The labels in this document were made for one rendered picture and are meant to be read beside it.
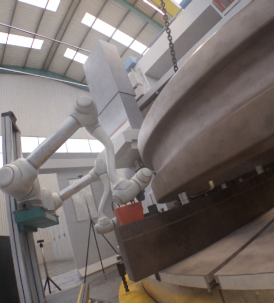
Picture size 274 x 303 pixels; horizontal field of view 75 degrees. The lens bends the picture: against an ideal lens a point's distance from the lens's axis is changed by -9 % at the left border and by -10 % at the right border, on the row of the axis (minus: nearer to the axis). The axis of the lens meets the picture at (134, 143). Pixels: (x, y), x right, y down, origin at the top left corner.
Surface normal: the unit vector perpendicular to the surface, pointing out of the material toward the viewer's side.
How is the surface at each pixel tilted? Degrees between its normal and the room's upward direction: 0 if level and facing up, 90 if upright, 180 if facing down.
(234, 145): 90
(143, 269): 90
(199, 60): 90
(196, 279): 90
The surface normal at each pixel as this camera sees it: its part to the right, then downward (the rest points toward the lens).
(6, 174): 0.02, -0.34
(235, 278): -0.80, 0.03
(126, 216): 0.36, -0.36
